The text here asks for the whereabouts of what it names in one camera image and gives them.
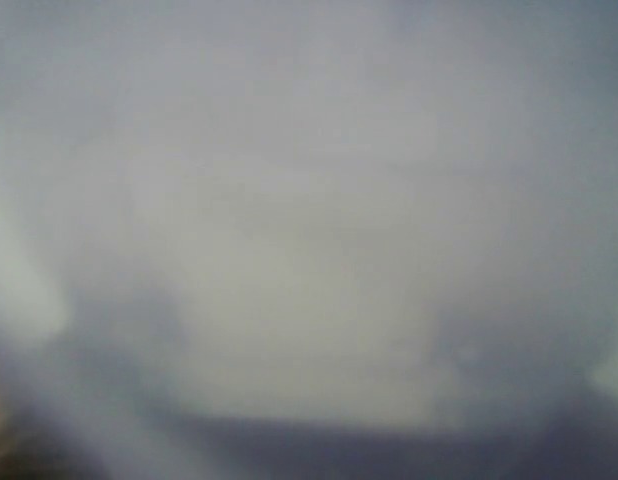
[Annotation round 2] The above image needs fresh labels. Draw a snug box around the clear plastic tall container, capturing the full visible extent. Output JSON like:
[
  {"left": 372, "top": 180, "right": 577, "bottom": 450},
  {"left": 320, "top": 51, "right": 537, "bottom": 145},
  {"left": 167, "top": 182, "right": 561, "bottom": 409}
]
[{"left": 0, "top": 1, "right": 618, "bottom": 479}]

